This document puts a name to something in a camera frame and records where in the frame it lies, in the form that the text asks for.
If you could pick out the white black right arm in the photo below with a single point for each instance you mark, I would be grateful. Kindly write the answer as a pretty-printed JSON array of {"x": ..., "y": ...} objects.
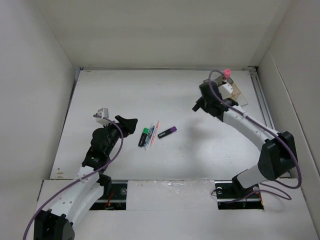
[{"x": 277, "y": 150}]

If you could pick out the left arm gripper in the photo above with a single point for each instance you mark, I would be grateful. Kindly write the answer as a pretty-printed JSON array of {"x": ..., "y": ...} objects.
[{"x": 128, "y": 125}]

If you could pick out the pink red pen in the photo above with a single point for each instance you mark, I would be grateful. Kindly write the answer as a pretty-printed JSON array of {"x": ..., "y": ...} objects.
[{"x": 154, "y": 133}]

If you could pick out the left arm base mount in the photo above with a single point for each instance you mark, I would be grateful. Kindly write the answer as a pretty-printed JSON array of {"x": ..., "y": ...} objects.
[{"x": 116, "y": 200}]

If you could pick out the pink capped crayon bottle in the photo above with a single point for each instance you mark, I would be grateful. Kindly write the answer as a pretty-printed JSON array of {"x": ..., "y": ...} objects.
[{"x": 226, "y": 75}]

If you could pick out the purple cap highlighter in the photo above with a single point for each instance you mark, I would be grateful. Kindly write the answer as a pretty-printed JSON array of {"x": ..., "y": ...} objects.
[{"x": 167, "y": 132}]

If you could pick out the green cap highlighter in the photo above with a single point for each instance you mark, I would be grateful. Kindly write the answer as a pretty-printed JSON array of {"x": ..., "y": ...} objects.
[{"x": 143, "y": 137}]

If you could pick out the clear blue pen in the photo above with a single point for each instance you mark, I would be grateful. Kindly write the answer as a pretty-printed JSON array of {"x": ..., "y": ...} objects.
[{"x": 148, "y": 136}]

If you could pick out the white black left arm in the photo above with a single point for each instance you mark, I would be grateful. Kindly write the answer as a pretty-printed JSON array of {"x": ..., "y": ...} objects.
[{"x": 58, "y": 217}]

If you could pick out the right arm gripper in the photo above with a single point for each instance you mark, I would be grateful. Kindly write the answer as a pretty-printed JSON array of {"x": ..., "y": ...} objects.
[{"x": 200, "y": 102}]

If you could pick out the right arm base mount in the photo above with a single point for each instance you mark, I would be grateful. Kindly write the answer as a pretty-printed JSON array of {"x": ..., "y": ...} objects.
[{"x": 229, "y": 199}]

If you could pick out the clear acrylic desk organizer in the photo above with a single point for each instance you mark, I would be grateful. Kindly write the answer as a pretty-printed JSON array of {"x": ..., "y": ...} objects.
[{"x": 236, "y": 94}]

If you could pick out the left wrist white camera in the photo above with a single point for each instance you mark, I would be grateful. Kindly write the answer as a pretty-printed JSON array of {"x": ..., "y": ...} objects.
[{"x": 101, "y": 116}]

